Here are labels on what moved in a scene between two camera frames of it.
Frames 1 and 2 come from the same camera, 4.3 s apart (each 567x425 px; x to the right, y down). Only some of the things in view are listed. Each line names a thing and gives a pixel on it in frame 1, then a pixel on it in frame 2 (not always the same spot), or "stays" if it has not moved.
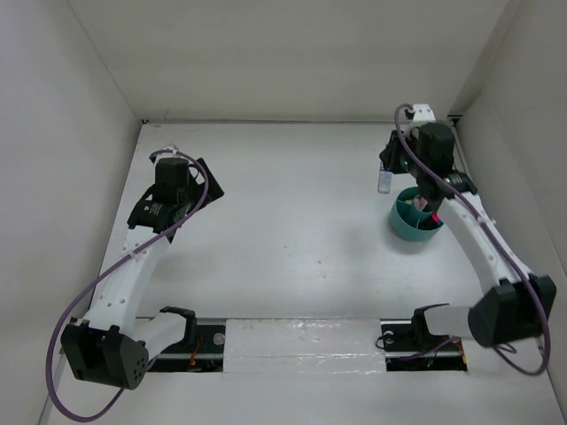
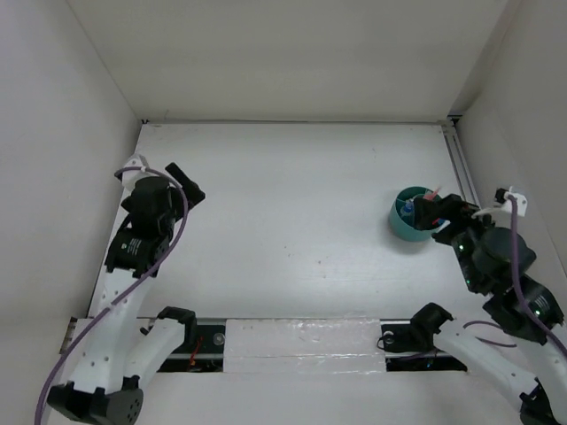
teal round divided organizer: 408,222 stays
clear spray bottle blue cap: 384,181 to 407,209
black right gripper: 389,155 to 426,211
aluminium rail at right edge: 454,120 stays
